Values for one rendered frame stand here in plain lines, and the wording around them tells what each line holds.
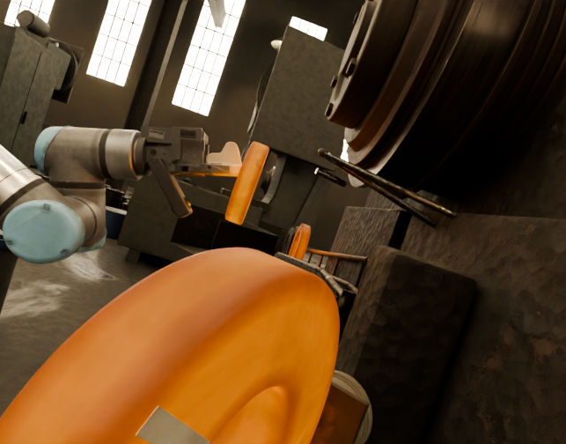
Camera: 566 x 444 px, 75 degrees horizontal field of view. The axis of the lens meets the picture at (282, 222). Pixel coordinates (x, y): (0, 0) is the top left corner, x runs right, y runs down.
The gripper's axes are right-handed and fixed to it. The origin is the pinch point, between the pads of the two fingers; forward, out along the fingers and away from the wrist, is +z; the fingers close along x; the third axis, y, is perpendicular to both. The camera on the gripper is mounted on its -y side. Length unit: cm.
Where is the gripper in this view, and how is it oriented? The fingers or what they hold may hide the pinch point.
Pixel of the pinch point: (250, 173)
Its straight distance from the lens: 69.5
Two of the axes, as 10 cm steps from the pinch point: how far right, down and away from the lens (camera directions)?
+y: 0.5, -10.0, -0.5
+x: -0.6, -0.5, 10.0
